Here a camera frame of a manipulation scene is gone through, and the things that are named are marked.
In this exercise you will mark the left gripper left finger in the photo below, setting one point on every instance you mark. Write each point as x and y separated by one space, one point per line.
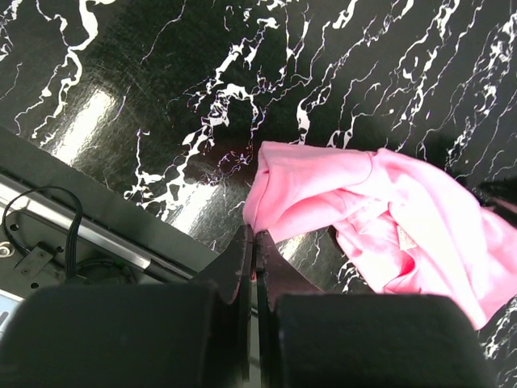
228 335

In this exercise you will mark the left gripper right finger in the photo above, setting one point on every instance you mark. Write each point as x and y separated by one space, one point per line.
275 278

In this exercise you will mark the pink t-shirt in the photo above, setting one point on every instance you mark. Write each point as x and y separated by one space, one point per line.
407 226

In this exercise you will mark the aluminium frame rail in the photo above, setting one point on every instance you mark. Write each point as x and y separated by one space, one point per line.
34 230

